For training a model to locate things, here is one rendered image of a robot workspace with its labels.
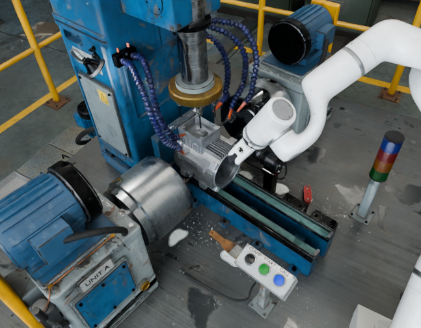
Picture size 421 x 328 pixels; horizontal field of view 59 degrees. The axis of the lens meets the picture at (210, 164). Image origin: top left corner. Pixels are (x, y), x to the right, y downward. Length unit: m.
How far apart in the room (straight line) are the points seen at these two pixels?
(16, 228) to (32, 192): 0.09
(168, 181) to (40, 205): 0.41
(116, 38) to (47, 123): 2.42
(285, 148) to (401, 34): 0.39
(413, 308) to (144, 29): 1.12
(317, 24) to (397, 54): 0.64
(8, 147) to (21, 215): 2.53
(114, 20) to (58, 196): 0.55
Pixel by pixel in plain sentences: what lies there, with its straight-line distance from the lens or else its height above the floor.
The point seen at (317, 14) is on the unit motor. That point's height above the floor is 1.35.
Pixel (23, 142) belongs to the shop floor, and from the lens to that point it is 3.47.
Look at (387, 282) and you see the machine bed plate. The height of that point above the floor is 0.80.
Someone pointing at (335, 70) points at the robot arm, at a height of 1.51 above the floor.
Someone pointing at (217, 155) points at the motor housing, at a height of 1.10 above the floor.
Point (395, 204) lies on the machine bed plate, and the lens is 1.69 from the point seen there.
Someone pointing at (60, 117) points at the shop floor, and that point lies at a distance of 3.59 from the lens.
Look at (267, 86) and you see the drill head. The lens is 1.54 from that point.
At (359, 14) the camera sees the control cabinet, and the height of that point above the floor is 0.31.
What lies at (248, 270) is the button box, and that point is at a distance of 1.10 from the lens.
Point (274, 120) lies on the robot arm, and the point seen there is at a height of 1.43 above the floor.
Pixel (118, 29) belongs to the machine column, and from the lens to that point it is 1.22.
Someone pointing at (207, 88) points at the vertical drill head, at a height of 1.35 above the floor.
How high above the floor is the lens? 2.03
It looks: 46 degrees down
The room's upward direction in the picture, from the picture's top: 4 degrees counter-clockwise
